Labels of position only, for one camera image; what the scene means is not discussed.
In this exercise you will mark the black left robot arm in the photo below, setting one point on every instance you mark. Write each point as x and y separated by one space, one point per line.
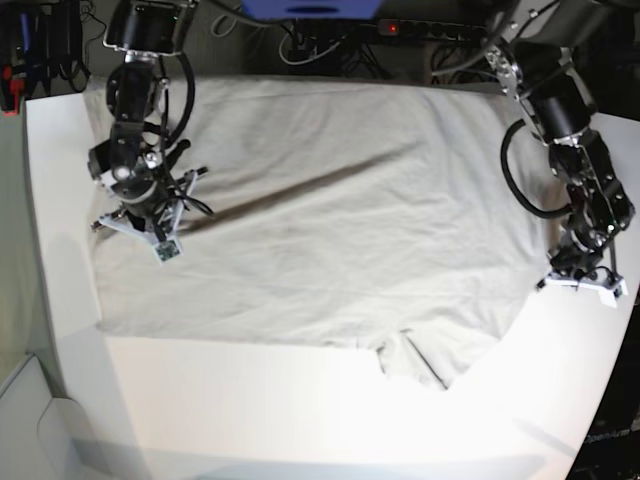
538 73

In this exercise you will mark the blue box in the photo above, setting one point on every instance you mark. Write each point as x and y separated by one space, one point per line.
312 9

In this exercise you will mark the black power strip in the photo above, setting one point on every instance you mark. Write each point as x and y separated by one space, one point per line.
426 30

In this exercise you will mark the red black tool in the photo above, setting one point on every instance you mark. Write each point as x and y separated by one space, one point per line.
12 89

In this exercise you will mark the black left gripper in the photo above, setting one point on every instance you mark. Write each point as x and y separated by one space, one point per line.
578 251

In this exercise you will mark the beige t-shirt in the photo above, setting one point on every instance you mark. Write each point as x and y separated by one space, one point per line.
352 215

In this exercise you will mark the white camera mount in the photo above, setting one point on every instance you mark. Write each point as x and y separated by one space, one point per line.
609 285

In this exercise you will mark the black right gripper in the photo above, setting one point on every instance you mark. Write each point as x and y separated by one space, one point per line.
146 191

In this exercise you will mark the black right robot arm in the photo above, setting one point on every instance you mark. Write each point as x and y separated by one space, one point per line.
137 92

